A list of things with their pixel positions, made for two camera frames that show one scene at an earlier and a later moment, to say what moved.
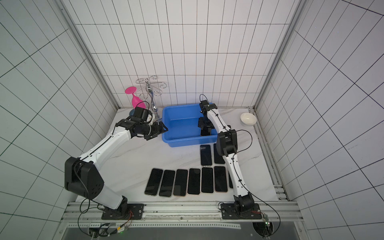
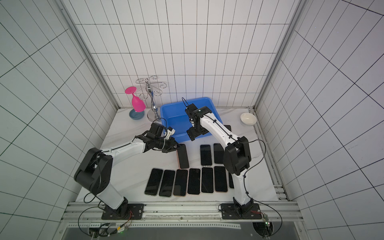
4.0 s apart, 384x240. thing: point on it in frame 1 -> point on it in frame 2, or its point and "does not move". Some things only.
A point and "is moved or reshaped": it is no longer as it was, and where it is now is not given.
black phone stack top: (218, 159) does not move
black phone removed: (180, 182) does not move
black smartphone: (167, 185) does not move
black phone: (205, 131) is moved or reshaped
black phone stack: (205, 153) does not move
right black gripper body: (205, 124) -> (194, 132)
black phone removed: (207, 180) does not move
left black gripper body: (145, 131) -> (166, 145)
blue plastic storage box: (182, 121) is moved or reshaped
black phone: (230, 182) does not move
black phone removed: (220, 181) does not move
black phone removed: (194, 182) does not move
